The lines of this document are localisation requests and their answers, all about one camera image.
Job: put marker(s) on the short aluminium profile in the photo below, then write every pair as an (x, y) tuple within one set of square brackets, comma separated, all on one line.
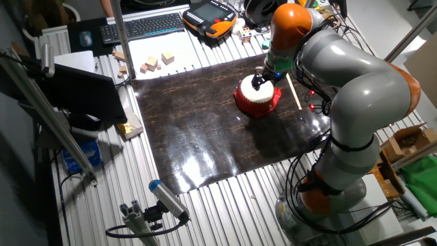
[(136, 225)]

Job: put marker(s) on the blue tissue pack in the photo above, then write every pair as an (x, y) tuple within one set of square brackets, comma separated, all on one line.
[(82, 157)]

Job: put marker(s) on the white box with gold foil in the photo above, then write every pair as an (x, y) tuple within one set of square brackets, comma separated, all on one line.
[(131, 124)]

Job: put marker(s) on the long aluminium frame beam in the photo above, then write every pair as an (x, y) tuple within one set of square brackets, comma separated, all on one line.
[(44, 112)]

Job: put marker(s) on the white flat box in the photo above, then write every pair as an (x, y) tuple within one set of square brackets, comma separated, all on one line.
[(75, 61)]

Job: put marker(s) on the brown cardboard sheet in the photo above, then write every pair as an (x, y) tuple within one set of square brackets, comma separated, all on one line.
[(423, 68)]

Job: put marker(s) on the person forearm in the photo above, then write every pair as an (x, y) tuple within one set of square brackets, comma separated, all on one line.
[(106, 7)]

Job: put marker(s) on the green cloth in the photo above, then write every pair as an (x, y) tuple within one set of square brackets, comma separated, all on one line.
[(421, 184)]

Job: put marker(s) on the large wooden cube block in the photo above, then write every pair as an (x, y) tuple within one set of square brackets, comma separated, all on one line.
[(167, 58)]

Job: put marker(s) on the open cardboard box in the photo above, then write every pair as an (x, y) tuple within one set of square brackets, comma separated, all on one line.
[(406, 140)]

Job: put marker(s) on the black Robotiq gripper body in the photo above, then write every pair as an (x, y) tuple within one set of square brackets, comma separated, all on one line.
[(269, 74)]

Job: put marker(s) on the dark marble pattern mat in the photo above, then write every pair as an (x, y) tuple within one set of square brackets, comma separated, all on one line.
[(191, 130)]

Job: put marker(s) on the white rounded plastic object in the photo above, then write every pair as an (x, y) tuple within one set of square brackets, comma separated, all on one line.
[(238, 25)]

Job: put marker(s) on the Rubik's cube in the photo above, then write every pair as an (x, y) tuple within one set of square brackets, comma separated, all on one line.
[(246, 35)]

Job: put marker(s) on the aluminium upright post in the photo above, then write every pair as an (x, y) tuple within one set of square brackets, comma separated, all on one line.
[(122, 37)]

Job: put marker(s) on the white paper sheet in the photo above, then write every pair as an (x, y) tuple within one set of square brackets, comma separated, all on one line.
[(184, 51)]

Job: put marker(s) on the grey computer mouse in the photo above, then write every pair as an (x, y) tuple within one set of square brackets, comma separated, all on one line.
[(85, 39)]

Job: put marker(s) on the black computer keyboard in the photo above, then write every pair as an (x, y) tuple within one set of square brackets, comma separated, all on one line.
[(143, 27)]

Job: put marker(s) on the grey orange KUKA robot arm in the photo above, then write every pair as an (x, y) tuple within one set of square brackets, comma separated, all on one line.
[(368, 89)]

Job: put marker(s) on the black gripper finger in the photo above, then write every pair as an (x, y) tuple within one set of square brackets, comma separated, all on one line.
[(255, 82), (263, 83)]

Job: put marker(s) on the wooden drumstick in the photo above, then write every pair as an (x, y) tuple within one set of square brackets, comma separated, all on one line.
[(293, 91)]

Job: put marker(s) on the orange black teach pendant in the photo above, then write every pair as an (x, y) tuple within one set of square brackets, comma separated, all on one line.
[(208, 13)]

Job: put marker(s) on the white board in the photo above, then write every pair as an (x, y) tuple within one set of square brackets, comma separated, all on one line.
[(379, 222)]

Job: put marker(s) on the small green block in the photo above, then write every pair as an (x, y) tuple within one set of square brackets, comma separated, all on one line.
[(266, 44)]

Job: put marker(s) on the silver depth camera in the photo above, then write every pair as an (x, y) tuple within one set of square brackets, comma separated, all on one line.
[(48, 59)]

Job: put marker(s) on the orange cardboard box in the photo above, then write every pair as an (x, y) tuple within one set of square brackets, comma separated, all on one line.
[(385, 177)]

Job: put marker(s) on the black mouse pad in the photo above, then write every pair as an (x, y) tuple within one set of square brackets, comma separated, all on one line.
[(73, 37)]

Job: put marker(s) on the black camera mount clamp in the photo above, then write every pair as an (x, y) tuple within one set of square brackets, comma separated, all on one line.
[(153, 215)]

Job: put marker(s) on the flat wooden block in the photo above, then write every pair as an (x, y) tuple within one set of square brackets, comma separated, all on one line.
[(119, 55)]

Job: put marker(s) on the silver camera with blue end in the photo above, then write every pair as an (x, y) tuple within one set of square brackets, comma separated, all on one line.
[(167, 198)]

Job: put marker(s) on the medium wooden block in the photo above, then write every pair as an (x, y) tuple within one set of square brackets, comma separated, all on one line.
[(151, 63)]

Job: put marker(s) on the aluminium frame bar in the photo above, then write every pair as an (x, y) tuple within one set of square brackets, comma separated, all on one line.
[(414, 155), (409, 34)]

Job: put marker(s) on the black filament spool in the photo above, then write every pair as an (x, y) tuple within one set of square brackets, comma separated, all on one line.
[(263, 12)]

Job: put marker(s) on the black monitor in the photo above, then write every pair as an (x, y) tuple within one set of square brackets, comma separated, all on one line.
[(85, 95)]

